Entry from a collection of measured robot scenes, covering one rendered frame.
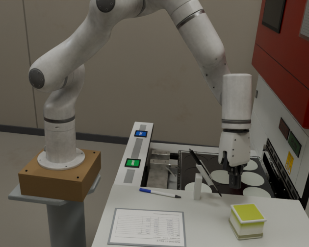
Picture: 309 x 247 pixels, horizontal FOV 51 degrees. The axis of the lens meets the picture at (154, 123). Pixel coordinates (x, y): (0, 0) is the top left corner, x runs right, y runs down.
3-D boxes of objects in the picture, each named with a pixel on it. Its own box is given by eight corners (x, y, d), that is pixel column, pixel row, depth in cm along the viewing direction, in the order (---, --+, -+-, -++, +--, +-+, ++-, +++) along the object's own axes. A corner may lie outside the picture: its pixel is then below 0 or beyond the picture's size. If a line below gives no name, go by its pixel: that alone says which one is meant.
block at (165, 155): (169, 156, 147) (169, 151, 146) (168, 160, 144) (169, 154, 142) (151, 155, 147) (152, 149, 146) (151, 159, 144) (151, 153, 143)
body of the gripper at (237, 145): (235, 124, 101) (235, 160, 102) (214, 126, 94) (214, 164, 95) (257, 126, 95) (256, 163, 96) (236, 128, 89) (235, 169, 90)
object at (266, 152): (263, 161, 153) (267, 144, 149) (292, 227, 113) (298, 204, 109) (259, 161, 153) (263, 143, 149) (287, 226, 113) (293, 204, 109)
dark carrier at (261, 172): (258, 159, 145) (258, 158, 145) (278, 208, 114) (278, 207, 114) (181, 153, 147) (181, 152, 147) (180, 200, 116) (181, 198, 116)
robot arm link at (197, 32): (174, 34, 104) (222, 115, 106) (176, 23, 88) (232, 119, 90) (199, 19, 103) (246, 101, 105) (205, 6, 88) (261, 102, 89)
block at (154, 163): (168, 165, 139) (168, 160, 138) (168, 170, 136) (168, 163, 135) (150, 164, 140) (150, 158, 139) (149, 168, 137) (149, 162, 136)
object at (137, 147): (152, 147, 167) (153, 122, 161) (139, 219, 116) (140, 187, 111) (134, 146, 167) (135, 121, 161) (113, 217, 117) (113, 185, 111)
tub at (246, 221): (250, 220, 97) (254, 202, 94) (262, 238, 90) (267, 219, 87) (227, 222, 96) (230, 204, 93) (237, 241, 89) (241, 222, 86)
